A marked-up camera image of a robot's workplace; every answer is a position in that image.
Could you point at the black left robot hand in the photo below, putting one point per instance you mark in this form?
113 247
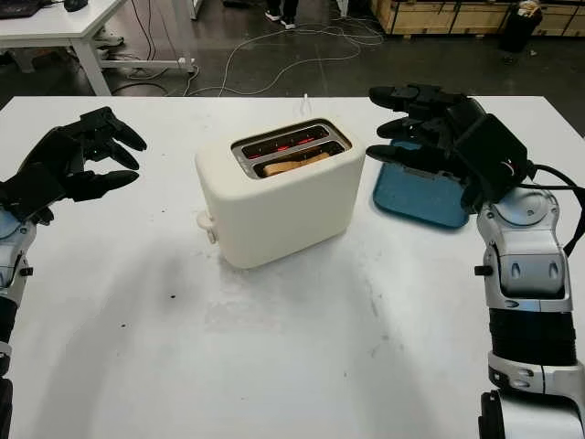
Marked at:
52 148

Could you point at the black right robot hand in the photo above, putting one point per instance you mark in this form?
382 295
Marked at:
464 112

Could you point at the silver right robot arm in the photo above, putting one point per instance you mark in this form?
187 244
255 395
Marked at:
525 265

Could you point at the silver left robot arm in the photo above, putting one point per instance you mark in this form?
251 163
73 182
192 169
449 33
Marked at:
11 260

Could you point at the slice of toast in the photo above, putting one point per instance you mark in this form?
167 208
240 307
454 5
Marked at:
292 164

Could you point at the person with black trousers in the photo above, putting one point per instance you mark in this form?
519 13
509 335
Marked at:
281 9

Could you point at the white two-slot toaster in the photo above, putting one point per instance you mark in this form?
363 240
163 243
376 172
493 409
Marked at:
274 219

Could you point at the wooden crates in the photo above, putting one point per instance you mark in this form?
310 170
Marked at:
457 18

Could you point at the black trash bin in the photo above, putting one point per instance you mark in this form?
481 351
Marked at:
518 32

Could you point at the blue plastic tray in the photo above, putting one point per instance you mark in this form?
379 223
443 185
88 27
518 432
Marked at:
411 201

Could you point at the white office desk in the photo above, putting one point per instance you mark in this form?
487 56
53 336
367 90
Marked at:
45 32

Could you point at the white sneaker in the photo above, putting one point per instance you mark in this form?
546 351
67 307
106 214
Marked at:
109 39

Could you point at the black computer mouse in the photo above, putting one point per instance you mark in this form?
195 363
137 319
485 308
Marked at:
75 4

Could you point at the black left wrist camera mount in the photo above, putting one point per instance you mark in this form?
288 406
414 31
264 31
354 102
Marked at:
32 192

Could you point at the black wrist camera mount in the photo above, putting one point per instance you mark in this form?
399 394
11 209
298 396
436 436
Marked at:
496 155
32 192

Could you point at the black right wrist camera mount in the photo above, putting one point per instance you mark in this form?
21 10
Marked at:
496 155

